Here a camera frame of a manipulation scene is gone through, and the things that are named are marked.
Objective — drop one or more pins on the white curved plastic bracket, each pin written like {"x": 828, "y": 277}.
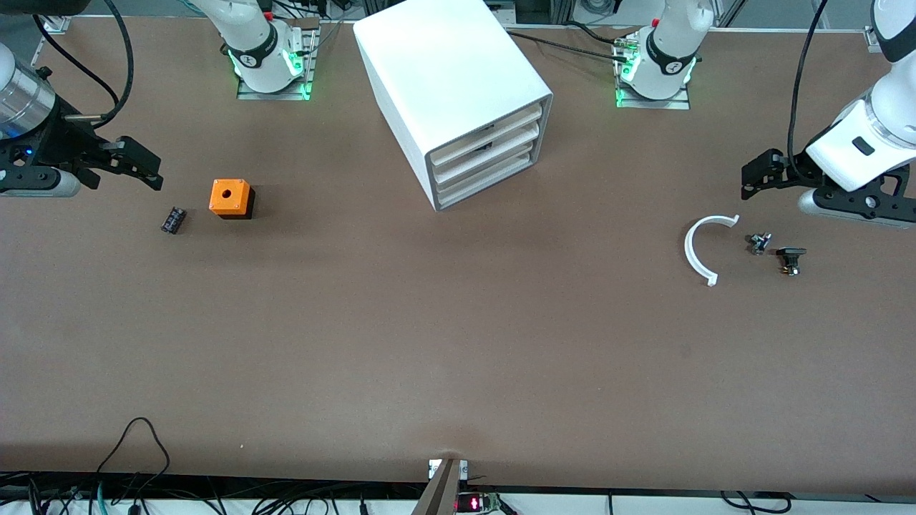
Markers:
{"x": 690, "y": 252}

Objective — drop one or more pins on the small black switch part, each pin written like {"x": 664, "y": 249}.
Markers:
{"x": 791, "y": 257}

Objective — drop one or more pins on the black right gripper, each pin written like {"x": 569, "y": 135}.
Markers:
{"x": 63, "y": 141}

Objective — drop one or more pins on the white drawer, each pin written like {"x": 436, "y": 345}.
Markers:
{"x": 486, "y": 182}
{"x": 494, "y": 159}
{"x": 486, "y": 136}

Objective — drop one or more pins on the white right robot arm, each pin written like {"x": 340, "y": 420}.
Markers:
{"x": 252, "y": 43}

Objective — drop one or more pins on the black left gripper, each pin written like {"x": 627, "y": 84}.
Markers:
{"x": 793, "y": 170}

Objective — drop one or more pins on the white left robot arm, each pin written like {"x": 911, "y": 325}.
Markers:
{"x": 873, "y": 121}

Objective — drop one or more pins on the orange button enclosure box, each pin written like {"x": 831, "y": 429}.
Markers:
{"x": 230, "y": 194}

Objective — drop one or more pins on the small black contact block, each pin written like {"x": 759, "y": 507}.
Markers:
{"x": 172, "y": 219}

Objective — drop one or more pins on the white drawer cabinet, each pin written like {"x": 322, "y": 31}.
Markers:
{"x": 444, "y": 64}

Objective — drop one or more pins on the grey camera mount pole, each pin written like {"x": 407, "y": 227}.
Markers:
{"x": 438, "y": 493}

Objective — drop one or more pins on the metal table corner bracket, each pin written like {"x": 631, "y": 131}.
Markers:
{"x": 56, "y": 23}

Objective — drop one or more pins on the device with red display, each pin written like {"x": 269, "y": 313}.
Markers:
{"x": 476, "y": 503}

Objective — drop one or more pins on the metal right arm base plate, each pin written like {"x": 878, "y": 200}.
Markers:
{"x": 308, "y": 71}

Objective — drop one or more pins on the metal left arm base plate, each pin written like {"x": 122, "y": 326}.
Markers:
{"x": 655, "y": 103}

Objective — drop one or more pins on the small silver metal part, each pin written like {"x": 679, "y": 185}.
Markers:
{"x": 759, "y": 243}

